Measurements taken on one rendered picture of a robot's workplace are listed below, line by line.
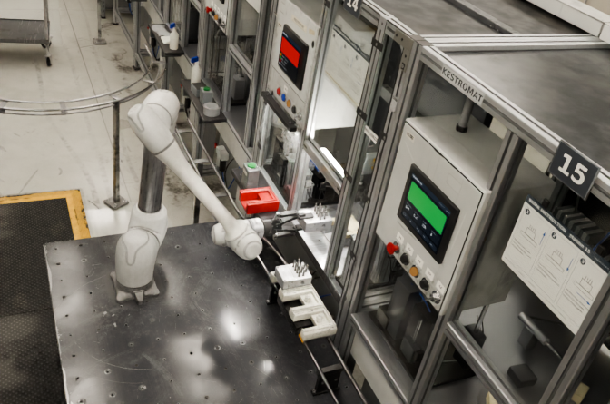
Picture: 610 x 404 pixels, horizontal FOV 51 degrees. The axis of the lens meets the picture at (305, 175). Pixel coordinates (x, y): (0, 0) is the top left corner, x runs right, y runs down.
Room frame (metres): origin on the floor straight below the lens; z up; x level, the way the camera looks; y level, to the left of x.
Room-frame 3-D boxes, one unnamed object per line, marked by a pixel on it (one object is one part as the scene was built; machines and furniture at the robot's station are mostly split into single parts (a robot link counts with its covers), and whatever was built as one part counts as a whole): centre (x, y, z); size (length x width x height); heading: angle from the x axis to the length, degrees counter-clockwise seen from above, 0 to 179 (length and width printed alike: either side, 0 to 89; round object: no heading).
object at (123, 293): (2.02, 0.63, 0.71); 0.22 x 0.18 x 0.06; 29
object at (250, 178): (2.62, 0.25, 0.97); 0.08 x 0.08 x 0.12; 29
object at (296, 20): (2.67, 0.05, 1.60); 0.42 x 0.29 x 0.46; 29
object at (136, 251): (2.05, 0.64, 0.85); 0.18 x 0.16 x 0.22; 2
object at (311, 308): (1.93, -0.08, 0.84); 0.36 x 0.14 x 0.10; 29
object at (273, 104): (2.60, 0.17, 1.37); 0.36 x 0.04 x 0.04; 29
